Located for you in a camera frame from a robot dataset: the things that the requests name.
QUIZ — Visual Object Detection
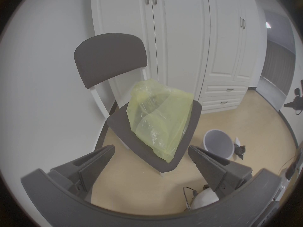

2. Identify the white wardrobe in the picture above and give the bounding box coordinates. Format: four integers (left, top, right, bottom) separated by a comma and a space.
91, 0, 268, 114

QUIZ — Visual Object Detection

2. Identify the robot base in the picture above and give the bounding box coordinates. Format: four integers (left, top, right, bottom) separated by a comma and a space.
190, 188, 220, 210

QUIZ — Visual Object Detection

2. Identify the grey and white chair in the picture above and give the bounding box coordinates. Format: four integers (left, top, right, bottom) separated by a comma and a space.
74, 33, 202, 177

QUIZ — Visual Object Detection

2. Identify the white trash bin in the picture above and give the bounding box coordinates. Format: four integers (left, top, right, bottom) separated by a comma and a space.
204, 129, 235, 160

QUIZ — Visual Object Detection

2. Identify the grey curtain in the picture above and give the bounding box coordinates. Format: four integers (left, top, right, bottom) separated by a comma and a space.
260, 42, 296, 95

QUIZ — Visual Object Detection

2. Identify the black cable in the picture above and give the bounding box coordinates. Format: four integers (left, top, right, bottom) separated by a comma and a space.
183, 186, 197, 210

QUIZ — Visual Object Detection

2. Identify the black plastic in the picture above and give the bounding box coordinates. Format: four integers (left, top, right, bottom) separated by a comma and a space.
233, 144, 246, 160

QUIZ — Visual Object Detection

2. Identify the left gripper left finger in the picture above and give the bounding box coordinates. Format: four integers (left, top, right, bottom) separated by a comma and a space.
48, 145, 116, 199

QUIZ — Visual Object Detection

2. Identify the yellow plastic bag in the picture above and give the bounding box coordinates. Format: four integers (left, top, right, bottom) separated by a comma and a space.
127, 78, 193, 164

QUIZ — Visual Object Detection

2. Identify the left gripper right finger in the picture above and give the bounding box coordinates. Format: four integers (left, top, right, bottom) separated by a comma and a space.
188, 145, 253, 196

